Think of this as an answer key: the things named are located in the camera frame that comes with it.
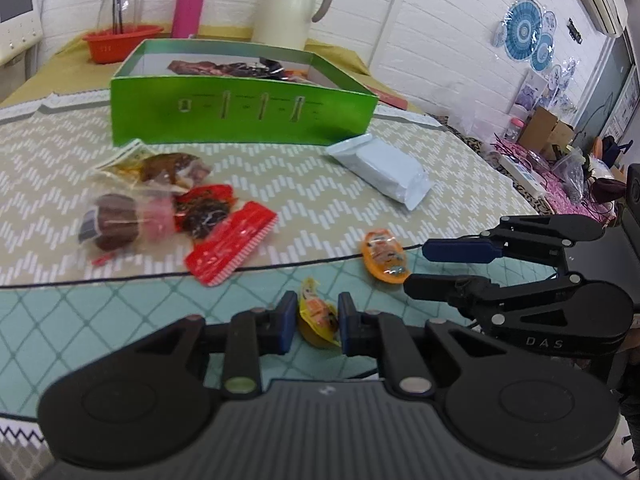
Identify cream thermos jug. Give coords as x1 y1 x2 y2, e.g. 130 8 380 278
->
250 0 333 50

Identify white power strip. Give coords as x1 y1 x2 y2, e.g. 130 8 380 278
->
499 155 547 200

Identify orange jelly cup snack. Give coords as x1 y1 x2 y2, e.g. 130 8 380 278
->
361 229 410 285

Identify white foil snack packet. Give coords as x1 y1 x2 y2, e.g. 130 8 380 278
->
326 133 433 211

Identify yellow jelly cup snack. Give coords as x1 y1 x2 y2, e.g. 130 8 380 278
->
296 278 341 349

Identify beige chevron mat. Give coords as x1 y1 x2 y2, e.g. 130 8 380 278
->
1 91 532 287

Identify black stirring stick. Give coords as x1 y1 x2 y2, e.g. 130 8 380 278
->
112 0 124 35

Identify red plastic basket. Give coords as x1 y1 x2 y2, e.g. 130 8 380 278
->
82 25 164 64

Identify dark red foil snack bag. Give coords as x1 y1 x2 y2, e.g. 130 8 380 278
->
167 58 307 81

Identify green cardboard box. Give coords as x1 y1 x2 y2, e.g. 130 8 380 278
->
110 39 378 146

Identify red striped candy packet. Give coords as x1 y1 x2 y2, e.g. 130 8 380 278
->
184 202 278 286

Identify brown sausage clear packet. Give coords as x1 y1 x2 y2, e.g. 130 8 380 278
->
77 193 176 266

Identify white screen appliance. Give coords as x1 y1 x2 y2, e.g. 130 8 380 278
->
0 0 43 66

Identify blue decorative plates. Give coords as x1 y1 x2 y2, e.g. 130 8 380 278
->
490 0 579 92

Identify red envelope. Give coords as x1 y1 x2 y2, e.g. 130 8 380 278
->
369 87 409 110

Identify pink water bottle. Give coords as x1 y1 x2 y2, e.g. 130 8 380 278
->
171 0 204 39

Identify braised meat clear packet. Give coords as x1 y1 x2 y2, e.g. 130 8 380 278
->
93 139 212 195

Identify red dark candy packet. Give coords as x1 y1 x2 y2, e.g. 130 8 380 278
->
174 184 236 242

